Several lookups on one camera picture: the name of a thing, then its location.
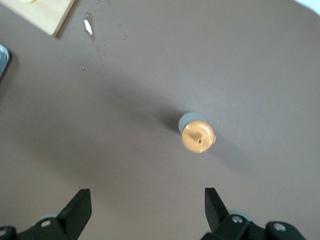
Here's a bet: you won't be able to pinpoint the wooden cutting board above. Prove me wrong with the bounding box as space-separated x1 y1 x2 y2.
3 0 76 38

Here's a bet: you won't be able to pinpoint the clear water puddle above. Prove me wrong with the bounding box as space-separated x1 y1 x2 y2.
82 11 96 41

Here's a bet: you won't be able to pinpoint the silver digital kitchen scale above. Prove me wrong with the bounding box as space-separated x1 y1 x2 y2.
0 41 12 83

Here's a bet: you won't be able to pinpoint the clear sauce bottle orange cap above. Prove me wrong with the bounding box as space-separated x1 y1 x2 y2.
177 111 217 154

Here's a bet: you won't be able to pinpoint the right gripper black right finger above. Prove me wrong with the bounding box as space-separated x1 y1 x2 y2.
200 186 308 240

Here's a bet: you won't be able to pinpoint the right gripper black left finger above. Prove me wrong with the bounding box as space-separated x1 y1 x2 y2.
0 188 93 240

